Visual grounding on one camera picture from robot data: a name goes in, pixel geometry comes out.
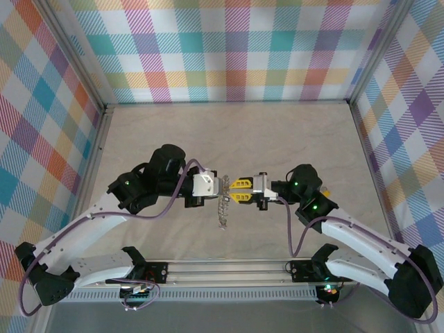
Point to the metal key holder disc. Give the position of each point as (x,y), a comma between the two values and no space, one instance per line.
(223,211)

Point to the aluminium side frame rail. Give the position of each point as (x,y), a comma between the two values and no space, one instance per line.
(367,145)
(98,152)

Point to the aluminium rear frame rail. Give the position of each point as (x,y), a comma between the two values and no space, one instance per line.
(225,103)

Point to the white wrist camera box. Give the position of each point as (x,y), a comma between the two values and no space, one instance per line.
(203,184)
(262,182)

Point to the grey metal floor plate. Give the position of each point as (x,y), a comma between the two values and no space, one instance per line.
(225,319)

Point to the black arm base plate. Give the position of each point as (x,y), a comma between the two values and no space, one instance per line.
(300,270)
(157,272)

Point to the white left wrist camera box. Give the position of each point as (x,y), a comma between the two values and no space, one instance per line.
(203,184)

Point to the aluminium frame post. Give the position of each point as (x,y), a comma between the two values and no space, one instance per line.
(378,52)
(74,59)

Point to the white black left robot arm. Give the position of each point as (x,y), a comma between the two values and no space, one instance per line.
(86,229)

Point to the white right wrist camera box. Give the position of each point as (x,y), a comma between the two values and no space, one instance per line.
(262,182)

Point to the small circuit board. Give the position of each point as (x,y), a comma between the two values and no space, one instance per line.
(327,289)
(137,295)

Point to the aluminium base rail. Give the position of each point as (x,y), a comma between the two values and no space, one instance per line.
(225,272)

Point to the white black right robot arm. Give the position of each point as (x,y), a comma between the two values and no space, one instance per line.
(360,239)

